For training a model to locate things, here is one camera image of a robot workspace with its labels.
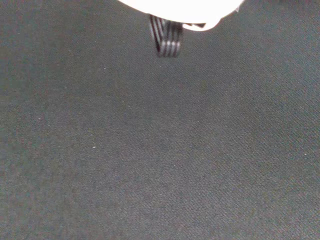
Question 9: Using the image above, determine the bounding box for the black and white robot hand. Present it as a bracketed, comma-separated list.
[116, 0, 246, 59]

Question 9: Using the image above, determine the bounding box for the black cloth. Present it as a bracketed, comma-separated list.
[0, 0, 320, 240]

